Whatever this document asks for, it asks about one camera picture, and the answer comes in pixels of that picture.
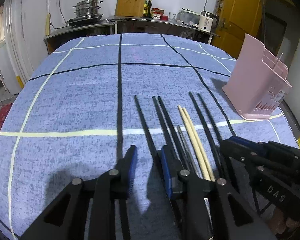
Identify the dark sauce bottle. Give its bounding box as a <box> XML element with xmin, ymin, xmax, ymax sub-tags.
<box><xmin>147</xmin><ymin>0</ymin><xmax>152</xmax><ymax>18</ymax></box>

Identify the pink plastic utensil basket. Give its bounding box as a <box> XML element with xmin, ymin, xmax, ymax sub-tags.
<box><xmin>222</xmin><ymin>34</ymin><xmax>292</xmax><ymax>120</ymax></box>

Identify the red lidded jar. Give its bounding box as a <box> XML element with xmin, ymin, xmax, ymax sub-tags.
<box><xmin>151</xmin><ymin>8</ymin><xmax>165</xmax><ymax>20</ymax></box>

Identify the white electric kettle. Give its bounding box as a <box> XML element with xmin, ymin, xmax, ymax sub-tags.
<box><xmin>198</xmin><ymin>11</ymin><xmax>219</xmax><ymax>31</ymax></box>

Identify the steel kitchen counter left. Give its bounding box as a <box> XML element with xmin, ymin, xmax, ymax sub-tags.
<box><xmin>43</xmin><ymin>21</ymin><xmax>115</xmax><ymax>55</ymax></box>

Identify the yellow wooden door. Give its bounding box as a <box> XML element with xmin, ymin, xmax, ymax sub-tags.
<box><xmin>212</xmin><ymin>0</ymin><xmax>262</xmax><ymax>58</ymax></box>

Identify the blue checked tablecloth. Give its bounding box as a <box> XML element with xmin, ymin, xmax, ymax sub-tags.
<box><xmin>0</xmin><ymin>33</ymin><xmax>297</xmax><ymax>239</ymax></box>

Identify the steel kitchen counter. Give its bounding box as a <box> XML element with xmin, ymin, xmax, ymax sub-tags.
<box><xmin>107</xmin><ymin>16</ymin><xmax>219</xmax><ymax>44</ymax></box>
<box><xmin>43</xmin><ymin>21</ymin><xmax>115</xmax><ymax>55</ymax></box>

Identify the dark grey chopstick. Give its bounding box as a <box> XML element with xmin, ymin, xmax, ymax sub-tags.
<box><xmin>177</xmin><ymin>126</ymin><xmax>199</xmax><ymax>175</ymax></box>

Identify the black induction cooker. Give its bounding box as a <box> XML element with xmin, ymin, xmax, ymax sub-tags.
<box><xmin>66</xmin><ymin>14</ymin><xmax>103</xmax><ymax>28</ymax></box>

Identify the clear plastic storage box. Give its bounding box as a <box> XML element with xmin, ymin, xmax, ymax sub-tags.
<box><xmin>176</xmin><ymin>10</ymin><xmax>200</xmax><ymax>27</ymax></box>

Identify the steel kitchen counter right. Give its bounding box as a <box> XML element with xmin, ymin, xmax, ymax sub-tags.
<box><xmin>107</xmin><ymin>16</ymin><xmax>219</xmax><ymax>44</ymax></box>

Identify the wooden cutting board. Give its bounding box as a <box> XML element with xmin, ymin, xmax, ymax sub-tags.
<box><xmin>115</xmin><ymin>0</ymin><xmax>145</xmax><ymax>17</ymax></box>

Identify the red patterned rug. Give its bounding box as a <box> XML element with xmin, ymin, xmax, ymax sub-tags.
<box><xmin>0</xmin><ymin>103</ymin><xmax>13</xmax><ymax>130</ymax></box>

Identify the stainless steel steamer pot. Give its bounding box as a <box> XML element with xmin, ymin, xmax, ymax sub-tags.
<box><xmin>74</xmin><ymin>0</ymin><xmax>103</xmax><ymax>18</ymax></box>

